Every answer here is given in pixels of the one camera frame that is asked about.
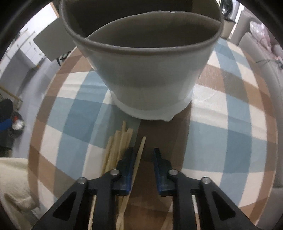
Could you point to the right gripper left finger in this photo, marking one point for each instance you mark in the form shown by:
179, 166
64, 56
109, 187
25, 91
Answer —
91, 198

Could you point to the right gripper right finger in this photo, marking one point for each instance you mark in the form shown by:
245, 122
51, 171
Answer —
197, 203

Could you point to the wooden chopstick bundle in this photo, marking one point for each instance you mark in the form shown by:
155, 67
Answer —
115, 149

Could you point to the white utensil holder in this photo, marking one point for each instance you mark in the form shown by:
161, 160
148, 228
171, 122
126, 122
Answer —
148, 53

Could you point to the checkered tablecloth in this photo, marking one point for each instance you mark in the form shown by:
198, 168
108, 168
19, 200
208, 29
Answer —
227, 133

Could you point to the grey cabinet near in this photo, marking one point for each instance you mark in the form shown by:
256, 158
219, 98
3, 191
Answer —
54, 41

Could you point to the white dresser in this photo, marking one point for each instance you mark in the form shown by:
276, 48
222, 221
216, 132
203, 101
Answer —
25, 48

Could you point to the beige trash bin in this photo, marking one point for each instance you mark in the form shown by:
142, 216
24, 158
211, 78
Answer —
227, 29

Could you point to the grey sofa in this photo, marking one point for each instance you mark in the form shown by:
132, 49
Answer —
271, 73

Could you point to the washing machine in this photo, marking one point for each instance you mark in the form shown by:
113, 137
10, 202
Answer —
229, 8

